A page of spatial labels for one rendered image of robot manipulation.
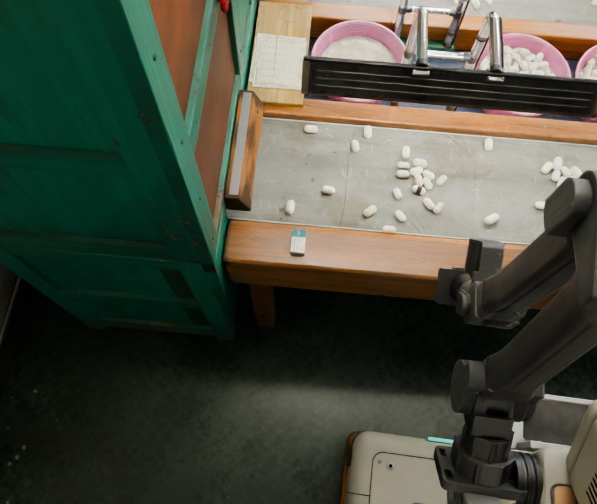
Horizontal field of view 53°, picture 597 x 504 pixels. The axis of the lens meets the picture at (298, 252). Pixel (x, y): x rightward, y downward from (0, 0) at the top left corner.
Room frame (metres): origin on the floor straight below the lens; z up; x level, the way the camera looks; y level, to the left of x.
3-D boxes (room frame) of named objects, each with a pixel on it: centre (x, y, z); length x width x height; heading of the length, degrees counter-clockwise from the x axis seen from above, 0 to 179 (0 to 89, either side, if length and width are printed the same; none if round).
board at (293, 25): (1.07, 0.07, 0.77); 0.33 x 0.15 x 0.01; 177
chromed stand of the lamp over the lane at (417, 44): (0.85, -0.31, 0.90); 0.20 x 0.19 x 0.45; 87
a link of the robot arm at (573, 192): (0.25, -0.30, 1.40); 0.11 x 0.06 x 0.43; 85
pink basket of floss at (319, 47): (1.06, -0.15, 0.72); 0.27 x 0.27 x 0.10
